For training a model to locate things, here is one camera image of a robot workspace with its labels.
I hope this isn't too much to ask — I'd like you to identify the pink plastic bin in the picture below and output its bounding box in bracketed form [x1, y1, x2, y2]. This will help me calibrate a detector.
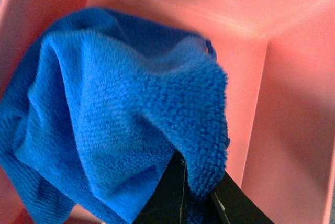
[1, 0, 334, 223]

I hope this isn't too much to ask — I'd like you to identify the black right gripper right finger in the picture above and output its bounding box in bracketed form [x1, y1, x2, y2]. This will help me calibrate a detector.
[210, 173, 273, 224]

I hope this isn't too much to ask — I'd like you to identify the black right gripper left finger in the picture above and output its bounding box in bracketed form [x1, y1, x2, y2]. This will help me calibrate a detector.
[134, 151, 189, 224]

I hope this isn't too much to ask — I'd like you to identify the blue microfiber cloth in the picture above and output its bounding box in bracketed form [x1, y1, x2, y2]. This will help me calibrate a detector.
[1, 8, 230, 223]

